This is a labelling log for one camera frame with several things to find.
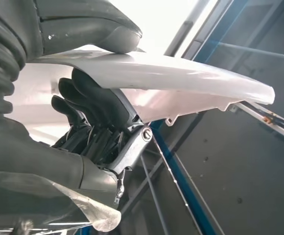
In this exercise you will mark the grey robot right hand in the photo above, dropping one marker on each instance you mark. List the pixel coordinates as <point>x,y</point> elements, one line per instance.
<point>46,165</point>

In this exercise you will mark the blue metal shelf rack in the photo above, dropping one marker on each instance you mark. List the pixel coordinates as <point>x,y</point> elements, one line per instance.
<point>181,181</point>

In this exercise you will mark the clear plastic film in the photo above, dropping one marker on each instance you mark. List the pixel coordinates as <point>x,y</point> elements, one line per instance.
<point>103,217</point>

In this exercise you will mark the silver metal rail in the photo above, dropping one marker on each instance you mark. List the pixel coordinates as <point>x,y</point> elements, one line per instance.
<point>279,128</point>

